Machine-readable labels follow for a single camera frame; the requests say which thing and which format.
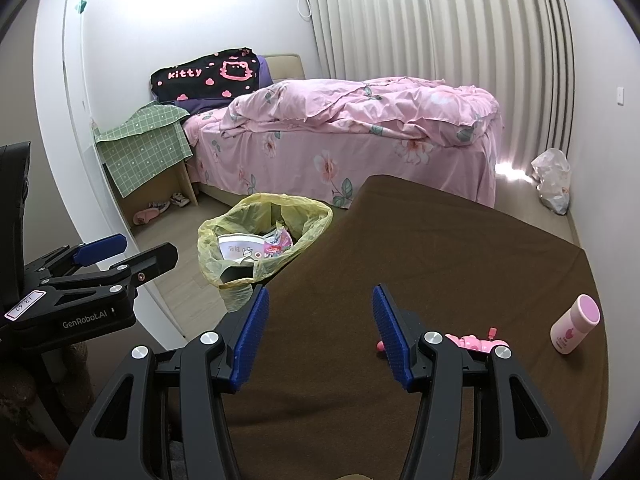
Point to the green wall hook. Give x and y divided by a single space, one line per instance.
80 6

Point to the beige striped curtain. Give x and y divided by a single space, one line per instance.
425 25

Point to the pink toy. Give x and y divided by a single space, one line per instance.
470 342

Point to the pink floral duvet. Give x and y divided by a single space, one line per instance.
375 105

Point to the yellow plastic bag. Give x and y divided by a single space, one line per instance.
310 215

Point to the wooden nightstand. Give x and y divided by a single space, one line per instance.
160 190

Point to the white plastic bag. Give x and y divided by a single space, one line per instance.
552 180

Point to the pink slipper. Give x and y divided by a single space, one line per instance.
145 217

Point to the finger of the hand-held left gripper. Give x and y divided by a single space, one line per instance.
100 250
155 260

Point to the green checked cloth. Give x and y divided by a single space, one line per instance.
145 145

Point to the pink packet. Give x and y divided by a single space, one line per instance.
279 245

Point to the beige headboard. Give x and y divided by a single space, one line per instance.
287 67

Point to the black cat-print pillow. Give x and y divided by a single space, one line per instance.
190 77

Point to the white pink-print packet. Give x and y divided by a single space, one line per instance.
240 251

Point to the bed with pink floral sheet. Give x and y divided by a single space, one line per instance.
300 160

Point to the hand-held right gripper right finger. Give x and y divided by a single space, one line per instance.
392 340

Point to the white wall socket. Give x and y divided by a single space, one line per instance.
621 96

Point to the pink white bottle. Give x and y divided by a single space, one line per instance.
575 325

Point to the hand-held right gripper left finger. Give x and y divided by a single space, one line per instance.
250 340

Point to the white sneaker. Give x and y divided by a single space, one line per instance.
180 199
158 205

